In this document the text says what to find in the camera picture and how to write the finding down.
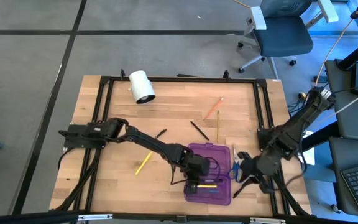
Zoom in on office chair with white armrests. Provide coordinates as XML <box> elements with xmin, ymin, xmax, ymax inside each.
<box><xmin>237</xmin><ymin>0</ymin><xmax>340</xmax><ymax>80</ymax></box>

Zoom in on silver aluminium bracket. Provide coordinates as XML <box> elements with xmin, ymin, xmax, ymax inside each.
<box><xmin>249</xmin><ymin>217</ymin><xmax>287</xmax><ymax>224</ymax></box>
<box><xmin>77</xmin><ymin>213</ymin><xmax>114</xmax><ymax>222</ymax></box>

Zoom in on white cable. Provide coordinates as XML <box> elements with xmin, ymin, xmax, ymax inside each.
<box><xmin>334</xmin><ymin>92</ymin><xmax>358</xmax><ymax>116</ymax></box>

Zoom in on orange wooden pencil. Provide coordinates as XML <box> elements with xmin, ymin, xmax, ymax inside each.
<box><xmin>203</xmin><ymin>96</ymin><xmax>225</xmax><ymax>121</ymax></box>

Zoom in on white paper cup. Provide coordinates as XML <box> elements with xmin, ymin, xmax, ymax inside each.
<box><xmin>127</xmin><ymin>70</ymin><xmax>157</xmax><ymax>105</ymax></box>

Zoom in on dark grey desk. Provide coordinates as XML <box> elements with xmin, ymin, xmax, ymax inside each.
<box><xmin>324</xmin><ymin>58</ymin><xmax>358</xmax><ymax>140</ymax></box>
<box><xmin>327</xmin><ymin>136</ymin><xmax>358</xmax><ymax>218</ymax></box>

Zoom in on black aluminium table frame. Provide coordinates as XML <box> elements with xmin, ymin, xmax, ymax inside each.
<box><xmin>50</xmin><ymin>68</ymin><xmax>312</xmax><ymax>224</ymax></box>

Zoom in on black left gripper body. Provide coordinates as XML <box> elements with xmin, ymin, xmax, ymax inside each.
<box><xmin>185</xmin><ymin>154</ymin><xmax>211</xmax><ymax>184</ymax></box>

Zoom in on thin yellow wooden pencil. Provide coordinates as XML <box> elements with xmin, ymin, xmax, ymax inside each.
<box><xmin>216</xmin><ymin>110</ymin><xmax>221</xmax><ymax>144</ymax></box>

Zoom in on blue handled scissors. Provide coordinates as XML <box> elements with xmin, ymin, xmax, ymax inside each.
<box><xmin>227</xmin><ymin>143</ymin><xmax>242</xmax><ymax>184</ymax></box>

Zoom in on purple plastic supply box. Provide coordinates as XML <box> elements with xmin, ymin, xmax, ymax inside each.
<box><xmin>183</xmin><ymin>142</ymin><xmax>232</xmax><ymax>207</ymax></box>

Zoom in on yellow hanging cable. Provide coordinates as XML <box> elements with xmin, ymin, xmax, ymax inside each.
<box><xmin>315</xmin><ymin>0</ymin><xmax>358</xmax><ymax>88</ymax></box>
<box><xmin>233</xmin><ymin>0</ymin><xmax>252</xmax><ymax>9</ymax></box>

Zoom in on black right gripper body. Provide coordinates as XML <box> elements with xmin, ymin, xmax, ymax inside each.
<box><xmin>239</xmin><ymin>151</ymin><xmax>281</xmax><ymax>185</ymax></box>

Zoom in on plain black pen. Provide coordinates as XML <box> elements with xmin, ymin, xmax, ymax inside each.
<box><xmin>190</xmin><ymin>120</ymin><xmax>211</xmax><ymax>142</ymax></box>
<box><xmin>153</xmin><ymin>128</ymin><xmax>168</xmax><ymax>140</ymax></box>

